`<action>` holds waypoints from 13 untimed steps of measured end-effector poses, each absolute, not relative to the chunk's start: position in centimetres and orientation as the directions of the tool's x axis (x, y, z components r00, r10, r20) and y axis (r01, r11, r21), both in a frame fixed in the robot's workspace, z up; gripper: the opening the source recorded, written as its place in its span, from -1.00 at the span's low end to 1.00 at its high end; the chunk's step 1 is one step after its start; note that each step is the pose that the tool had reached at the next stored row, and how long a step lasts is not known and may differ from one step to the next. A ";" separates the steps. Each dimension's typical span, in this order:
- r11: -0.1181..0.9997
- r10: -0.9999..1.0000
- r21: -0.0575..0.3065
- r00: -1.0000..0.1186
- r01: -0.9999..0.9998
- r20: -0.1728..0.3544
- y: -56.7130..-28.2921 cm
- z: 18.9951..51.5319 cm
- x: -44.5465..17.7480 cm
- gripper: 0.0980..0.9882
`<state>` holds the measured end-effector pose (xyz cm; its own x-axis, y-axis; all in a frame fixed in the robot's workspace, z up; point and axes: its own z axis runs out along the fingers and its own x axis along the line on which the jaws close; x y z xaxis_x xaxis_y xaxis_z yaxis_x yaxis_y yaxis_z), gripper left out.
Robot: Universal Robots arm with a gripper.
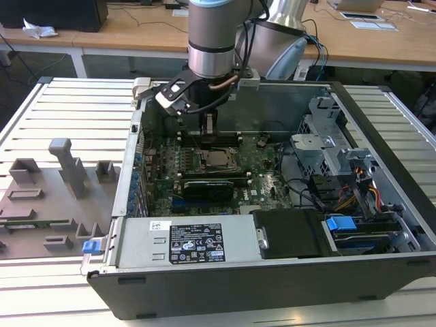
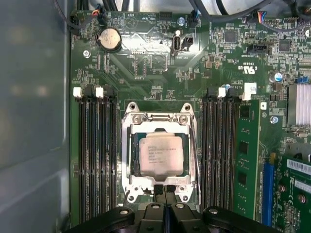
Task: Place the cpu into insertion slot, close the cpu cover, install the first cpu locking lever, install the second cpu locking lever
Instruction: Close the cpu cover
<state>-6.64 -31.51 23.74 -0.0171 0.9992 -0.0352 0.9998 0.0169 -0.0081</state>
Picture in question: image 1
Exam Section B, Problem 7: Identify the green RAM stick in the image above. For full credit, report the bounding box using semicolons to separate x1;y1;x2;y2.
0;220;72;230

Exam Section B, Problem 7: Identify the black PC case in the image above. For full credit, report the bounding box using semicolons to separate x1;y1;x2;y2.
80;76;436;321

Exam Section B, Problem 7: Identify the silver laptop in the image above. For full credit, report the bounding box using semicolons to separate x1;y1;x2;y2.
327;0;385;12

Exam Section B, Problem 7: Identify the black graphics card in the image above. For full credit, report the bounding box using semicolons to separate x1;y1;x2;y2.
181;178;236;202

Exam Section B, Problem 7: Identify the metal socket cover frame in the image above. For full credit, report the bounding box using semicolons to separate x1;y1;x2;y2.
199;148;240;172

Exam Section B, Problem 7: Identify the blue case latch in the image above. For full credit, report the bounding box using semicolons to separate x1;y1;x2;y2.
82;239;104;255

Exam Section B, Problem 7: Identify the grey parts rack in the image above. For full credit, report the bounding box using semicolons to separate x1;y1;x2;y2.
0;137;123;262

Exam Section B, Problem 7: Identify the coloured power wire bundle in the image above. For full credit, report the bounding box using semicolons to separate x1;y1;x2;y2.
335;183;382;213

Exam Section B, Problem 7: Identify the blue cable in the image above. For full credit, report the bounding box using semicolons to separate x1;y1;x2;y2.
305;32;330;71

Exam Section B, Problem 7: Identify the green motherboard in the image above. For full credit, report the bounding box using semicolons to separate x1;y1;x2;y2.
142;134;298;217

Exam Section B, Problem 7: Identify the silver camera bracket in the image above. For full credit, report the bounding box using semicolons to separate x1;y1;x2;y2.
236;67;262;91

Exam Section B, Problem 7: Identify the silver power supply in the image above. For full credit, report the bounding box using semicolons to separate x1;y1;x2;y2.
102;216;270;270

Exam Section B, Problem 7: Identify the grey case latch handle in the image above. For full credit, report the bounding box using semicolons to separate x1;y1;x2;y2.
131;77;153;102

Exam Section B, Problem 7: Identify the crumpled white paper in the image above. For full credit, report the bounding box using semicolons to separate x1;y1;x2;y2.
22;17;59;39

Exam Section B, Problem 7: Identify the dark office chair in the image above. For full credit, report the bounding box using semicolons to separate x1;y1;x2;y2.
416;90;436;134

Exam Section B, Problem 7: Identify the CPU socket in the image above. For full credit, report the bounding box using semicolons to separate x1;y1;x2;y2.
196;145;242;173

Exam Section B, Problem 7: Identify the copper coloured cable sleeve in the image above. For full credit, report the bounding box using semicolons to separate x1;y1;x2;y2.
208;72;240;92

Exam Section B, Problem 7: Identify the white box under desk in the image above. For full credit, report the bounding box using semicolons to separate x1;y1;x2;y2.
293;65;310;82

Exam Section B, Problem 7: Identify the black plastic shroud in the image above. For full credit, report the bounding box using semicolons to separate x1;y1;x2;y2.
252;208;326;260

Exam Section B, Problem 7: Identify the metal drive cage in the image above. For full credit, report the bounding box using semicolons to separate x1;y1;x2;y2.
290;96;372;175

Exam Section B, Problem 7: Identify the wooden desk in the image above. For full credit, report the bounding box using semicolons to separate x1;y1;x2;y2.
0;26;86;79
72;0;436;73

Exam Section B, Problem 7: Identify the hard disk in blue carrier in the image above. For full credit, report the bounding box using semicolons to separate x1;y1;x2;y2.
324;215;398;255

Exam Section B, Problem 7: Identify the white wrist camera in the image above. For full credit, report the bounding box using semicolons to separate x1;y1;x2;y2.
155;80;191;116

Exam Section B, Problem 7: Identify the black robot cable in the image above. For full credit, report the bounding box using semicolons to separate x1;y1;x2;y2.
236;0;270;71

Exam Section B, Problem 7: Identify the thin red wire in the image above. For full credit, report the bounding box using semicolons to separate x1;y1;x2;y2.
141;126;163;183

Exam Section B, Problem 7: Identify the black computer box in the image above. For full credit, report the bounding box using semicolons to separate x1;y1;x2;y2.
0;0;110;34

